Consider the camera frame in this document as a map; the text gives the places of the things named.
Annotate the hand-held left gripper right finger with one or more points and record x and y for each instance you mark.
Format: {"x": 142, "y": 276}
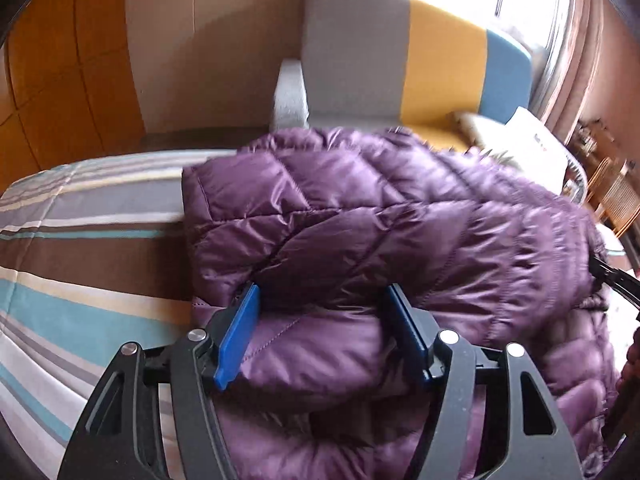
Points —
{"x": 406, "y": 332}

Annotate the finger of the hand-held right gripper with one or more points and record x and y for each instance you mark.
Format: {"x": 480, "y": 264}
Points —
{"x": 620, "y": 280}

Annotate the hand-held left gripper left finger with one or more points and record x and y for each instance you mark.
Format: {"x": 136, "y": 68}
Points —
{"x": 239, "y": 332}

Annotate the purple quilted down jacket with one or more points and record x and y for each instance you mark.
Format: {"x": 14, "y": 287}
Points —
{"x": 380, "y": 220}

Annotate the white side table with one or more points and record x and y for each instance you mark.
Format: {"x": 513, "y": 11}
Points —
{"x": 611, "y": 240}

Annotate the white cushion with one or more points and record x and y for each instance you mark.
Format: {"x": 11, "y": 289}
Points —
{"x": 540, "y": 150}

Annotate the striped bed blanket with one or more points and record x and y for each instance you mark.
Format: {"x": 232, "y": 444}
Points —
{"x": 90, "y": 265}

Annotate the beige cushion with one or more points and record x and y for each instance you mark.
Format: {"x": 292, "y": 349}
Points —
{"x": 482, "y": 132}

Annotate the pink curtain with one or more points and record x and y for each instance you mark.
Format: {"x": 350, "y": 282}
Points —
{"x": 575, "y": 60}

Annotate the grey yellow blue sofa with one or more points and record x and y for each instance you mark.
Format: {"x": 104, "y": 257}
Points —
{"x": 360, "y": 55}

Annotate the wooden wardrobe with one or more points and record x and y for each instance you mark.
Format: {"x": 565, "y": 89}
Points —
{"x": 65, "y": 60}

